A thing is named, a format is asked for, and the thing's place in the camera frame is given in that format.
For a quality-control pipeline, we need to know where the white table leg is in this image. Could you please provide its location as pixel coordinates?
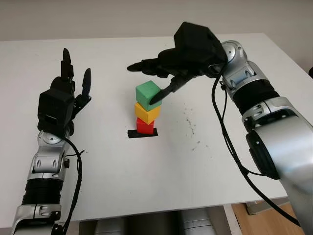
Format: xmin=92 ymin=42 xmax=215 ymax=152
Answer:
xmin=224 ymin=204 xmax=245 ymax=235

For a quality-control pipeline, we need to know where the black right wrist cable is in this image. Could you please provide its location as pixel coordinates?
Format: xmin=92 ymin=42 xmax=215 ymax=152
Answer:
xmin=211 ymin=70 xmax=301 ymax=227

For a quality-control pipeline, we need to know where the silver left robot leg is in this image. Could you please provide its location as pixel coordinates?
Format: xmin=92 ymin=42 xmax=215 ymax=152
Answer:
xmin=94 ymin=215 xmax=126 ymax=235

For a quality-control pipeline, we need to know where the green wooden block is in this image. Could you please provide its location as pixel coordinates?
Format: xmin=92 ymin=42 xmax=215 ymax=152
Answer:
xmin=135 ymin=80 xmax=162 ymax=110

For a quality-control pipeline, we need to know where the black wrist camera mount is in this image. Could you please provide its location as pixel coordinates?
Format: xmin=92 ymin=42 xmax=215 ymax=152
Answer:
xmin=37 ymin=89 xmax=75 ymax=134
xmin=173 ymin=22 xmax=227 ymax=66

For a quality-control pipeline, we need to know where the silver right robot leg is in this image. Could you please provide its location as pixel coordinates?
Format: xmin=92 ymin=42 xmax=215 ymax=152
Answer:
xmin=180 ymin=208 xmax=221 ymax=235

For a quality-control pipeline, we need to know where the grey table foot bracket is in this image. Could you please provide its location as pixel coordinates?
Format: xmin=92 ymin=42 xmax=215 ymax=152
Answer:
xmin=246 ymin=200 xmax=266 ymax=215

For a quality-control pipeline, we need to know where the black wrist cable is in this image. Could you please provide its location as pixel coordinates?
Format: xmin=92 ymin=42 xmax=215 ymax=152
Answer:
xmin=211 ymin=70 xmax=301 ymax=227
xmin=63 ymin=137 xmax=83 ymax=235

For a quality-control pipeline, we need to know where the black tape strip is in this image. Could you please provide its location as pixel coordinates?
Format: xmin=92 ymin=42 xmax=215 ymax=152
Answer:
xmin=127 ymin=129 xmax=158 ymax=140

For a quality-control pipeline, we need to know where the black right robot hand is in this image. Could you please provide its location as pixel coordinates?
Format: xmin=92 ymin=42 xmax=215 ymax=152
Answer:
xmin=126 ymin=48 xmax=222 ymax=105

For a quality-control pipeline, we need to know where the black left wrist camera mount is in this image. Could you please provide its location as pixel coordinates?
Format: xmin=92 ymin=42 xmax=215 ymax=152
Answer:
xmin=37 ymin=89 xmax=75 ymax=134

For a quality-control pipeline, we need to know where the yellow wooden block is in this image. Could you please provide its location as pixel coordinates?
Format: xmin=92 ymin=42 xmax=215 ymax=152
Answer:
xmin=134 ymin=102 xmax=161 ymax=124

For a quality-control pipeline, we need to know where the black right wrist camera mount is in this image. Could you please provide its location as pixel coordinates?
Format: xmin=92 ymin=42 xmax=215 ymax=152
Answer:
xmin=173 ymin=22 xmax=227 ymax=66

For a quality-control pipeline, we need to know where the red wooden block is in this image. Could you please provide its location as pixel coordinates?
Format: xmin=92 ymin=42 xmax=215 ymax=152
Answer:
xmin=136 ymin=117 xmax=155 ymax=135

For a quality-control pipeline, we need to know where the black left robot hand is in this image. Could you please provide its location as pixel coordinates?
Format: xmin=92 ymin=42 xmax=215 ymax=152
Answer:
xmin=38 ymin=48 xmax=93 ymax=137

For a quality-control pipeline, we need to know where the dark grey robot pelvis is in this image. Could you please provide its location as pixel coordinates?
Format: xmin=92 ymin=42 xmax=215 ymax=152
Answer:
xmin=124 ymin=210 xmax=182 ymax=235

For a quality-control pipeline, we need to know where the silver robot leg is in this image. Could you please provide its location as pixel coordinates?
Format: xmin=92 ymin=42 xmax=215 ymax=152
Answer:
xmin=94 ymin=215 xmax=126 ymax=235
xmin=180 ymin=208 xmax=221 ymax=235

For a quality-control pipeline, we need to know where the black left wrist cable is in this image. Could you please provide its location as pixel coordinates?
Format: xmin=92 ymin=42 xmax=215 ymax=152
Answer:
xmin=63 ymin=137 xmax=83 ymax=235

